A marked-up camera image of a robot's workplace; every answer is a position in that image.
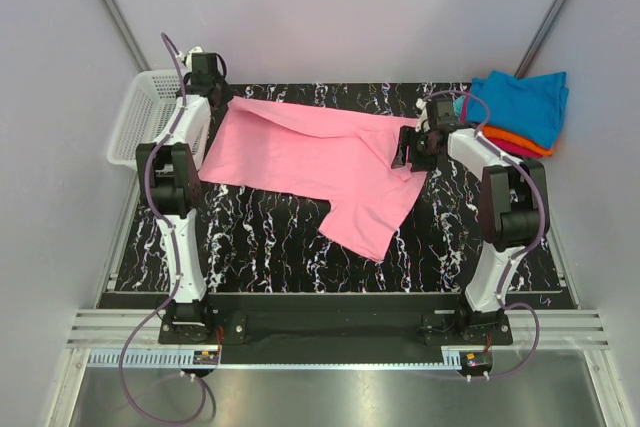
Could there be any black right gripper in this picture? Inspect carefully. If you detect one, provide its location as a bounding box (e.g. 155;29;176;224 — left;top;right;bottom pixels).
390;125;440;173

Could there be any pink t shirt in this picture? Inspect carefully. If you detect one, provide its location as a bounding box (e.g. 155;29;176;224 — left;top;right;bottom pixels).
199;97;426;262

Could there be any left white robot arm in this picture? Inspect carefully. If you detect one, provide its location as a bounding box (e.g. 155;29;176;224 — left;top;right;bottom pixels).
136;72;229;344

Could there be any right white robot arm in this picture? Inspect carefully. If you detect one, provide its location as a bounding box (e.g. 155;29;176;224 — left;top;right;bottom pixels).
391;127;549;344

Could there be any white plastic basket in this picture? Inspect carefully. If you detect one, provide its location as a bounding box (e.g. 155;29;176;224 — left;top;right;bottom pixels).
107;70;211;173

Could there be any orange folded t shirt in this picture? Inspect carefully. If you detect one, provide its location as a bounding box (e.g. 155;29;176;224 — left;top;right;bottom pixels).
479;122;555;157

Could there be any magenta folded t shirt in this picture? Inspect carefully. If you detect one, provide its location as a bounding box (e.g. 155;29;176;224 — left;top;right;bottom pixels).
459;96;544;159

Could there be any blue folded t shirt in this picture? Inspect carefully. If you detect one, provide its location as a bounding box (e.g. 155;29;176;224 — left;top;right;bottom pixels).
466;71;569;149

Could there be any black marbled table mat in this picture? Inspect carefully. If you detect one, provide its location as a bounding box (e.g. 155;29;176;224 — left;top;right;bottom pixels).
98;82;576;309

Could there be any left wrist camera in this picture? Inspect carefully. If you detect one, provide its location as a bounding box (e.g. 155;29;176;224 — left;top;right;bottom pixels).
178;46;220;73

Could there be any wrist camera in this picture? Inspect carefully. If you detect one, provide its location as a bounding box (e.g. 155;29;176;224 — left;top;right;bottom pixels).
178;46;220;73
415;99;464;132

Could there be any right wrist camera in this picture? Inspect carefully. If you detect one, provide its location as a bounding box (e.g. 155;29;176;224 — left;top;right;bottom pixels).
415;99;464;132

